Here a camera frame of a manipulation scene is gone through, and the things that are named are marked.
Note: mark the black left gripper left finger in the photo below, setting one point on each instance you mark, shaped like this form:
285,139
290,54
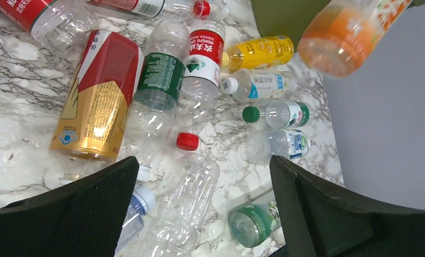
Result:
81,218

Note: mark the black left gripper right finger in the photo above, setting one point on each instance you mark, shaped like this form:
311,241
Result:
320,218

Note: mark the green label tea bottle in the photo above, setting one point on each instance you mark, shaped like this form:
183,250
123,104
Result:
253,223

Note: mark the blue green label lemon bottle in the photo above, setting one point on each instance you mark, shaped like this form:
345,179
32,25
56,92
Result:
260,146

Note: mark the clear bottle red cap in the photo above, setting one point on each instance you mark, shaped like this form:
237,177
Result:
184,182

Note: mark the green cap water bottle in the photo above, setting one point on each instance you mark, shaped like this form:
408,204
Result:
279,113

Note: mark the dark green label clear bottle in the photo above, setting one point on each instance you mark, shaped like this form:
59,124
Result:
156,99

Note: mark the orange label tea bottle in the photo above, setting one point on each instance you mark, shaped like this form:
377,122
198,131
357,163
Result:
344,33

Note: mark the red white label water bottle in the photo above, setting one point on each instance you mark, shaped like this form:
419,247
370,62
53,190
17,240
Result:
200,86

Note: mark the green mesh waste bin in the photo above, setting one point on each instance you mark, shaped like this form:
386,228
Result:
285,17

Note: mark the clear bottle pale blue cap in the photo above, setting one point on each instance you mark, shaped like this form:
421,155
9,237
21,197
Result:
141,203

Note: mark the red gold label bottle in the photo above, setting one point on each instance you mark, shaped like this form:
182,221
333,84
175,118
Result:
94,117

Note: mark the white blue label tea bottle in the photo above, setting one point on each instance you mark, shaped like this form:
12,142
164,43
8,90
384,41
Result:
248,85

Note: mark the yellow juice bottle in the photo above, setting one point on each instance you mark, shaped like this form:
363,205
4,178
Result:
258,53

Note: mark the red label bottle top left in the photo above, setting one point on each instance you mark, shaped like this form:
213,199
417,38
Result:
60,26

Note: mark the red label bottle red cap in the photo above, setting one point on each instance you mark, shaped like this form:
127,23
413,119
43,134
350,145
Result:
176,10

